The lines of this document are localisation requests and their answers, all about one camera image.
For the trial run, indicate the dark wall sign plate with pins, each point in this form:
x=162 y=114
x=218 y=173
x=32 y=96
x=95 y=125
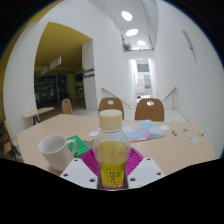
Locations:
x=88 y=73

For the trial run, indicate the hanging white and red sign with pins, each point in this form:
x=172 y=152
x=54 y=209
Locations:
x=51 y=66

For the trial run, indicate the wooden chair with round hole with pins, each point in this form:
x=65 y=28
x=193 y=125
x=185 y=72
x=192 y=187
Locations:
x=111 y=105
x=150 y=111

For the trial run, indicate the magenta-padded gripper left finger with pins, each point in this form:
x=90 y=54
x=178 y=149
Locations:
x=80 y=173

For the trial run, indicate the white ceramic mug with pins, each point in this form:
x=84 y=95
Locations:
x=55 y=153

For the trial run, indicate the green potted plant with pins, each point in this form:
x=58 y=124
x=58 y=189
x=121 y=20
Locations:
x=126 y=46

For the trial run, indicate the clear bottle with yellow drink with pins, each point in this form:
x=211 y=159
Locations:
x=111 y=166

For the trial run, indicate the small wooden side table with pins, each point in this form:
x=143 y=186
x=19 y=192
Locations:
x=38 y=111

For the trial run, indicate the small plain wooden chair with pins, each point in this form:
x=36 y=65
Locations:
x=66 y=106

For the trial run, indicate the pastel printed flat mat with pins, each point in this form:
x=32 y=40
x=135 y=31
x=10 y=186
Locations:
x=143 y=130

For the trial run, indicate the dark shop shelf unit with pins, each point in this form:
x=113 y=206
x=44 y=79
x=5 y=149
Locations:
x=46 y=91

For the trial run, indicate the group of round ceiling lights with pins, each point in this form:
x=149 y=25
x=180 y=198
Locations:
x=131 y=32

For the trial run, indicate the green book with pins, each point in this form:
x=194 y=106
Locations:
x=80 y=145

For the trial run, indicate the wooden chair with metal legs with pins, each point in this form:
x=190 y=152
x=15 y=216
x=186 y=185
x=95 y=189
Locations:
x=11 y=143

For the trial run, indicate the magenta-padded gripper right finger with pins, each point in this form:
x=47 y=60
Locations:
x=145 y=171

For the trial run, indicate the wooden stair handrail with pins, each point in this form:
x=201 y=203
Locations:
x=170 y=93
x=115 y=96

